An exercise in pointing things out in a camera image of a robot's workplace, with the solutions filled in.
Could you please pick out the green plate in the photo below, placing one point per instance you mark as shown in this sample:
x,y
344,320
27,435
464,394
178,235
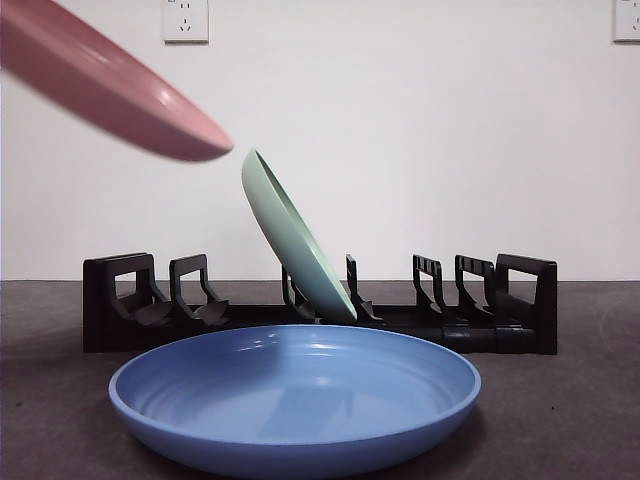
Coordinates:
x,y
290,235

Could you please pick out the blue plate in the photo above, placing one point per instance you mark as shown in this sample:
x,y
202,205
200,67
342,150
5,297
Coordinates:
x,y
300,400

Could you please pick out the pink plate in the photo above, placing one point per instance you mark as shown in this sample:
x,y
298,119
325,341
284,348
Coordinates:
x,y
100,75

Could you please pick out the black plastic dish rack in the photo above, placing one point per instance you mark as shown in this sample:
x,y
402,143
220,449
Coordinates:
x,y
542,300

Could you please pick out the white wall socket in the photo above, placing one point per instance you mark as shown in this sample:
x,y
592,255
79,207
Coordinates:
x,y
185,22
627,20

